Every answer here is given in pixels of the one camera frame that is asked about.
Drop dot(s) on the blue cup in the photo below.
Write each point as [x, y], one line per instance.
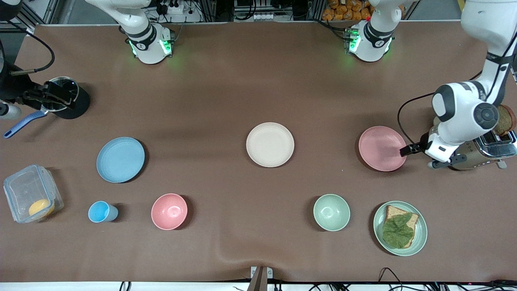
[101, 211]

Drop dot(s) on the large table mat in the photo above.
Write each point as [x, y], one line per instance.
[250, 81]

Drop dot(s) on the clear plastic container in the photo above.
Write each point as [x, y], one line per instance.
[24, 190]

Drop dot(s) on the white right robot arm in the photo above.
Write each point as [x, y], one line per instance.
[149, 44]

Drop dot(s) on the green lettuce leaf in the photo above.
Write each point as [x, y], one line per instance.
[398, 231]

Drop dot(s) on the blue plate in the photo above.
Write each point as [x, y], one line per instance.
[120, 160]

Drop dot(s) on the orange snack packets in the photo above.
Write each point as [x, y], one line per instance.
[343, 10]

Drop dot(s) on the silver toaster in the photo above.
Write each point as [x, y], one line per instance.
[490, 151]

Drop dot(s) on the metal table clamp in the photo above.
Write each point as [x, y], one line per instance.
[261, 277]

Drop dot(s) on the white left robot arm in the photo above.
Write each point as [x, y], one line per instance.
[460, 117]

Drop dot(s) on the brown bread slice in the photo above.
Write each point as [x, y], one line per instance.
[412, 221]

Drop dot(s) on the green bowl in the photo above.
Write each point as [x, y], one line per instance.
[331, 212]

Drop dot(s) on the white power strip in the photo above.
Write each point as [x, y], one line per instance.
[177, 10]

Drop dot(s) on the beige plate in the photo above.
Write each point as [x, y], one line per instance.
[270, 144]

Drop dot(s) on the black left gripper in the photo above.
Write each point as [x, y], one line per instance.
[422, 143]

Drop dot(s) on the pink plate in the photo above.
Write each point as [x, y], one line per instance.
[379, 148]

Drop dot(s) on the green plate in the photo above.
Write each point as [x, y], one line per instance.
[422, 236]

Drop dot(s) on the yellow round food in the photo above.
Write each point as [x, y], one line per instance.
[41, 208]

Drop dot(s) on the toast slice in toaster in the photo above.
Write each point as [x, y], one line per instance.
[505, 119]

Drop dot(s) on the pink bowl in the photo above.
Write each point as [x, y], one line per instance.
[169, 211]

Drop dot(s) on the aluminium frame rail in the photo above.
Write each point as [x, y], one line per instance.
[28, 16]

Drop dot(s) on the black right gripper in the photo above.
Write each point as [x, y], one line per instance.
[13, 87]

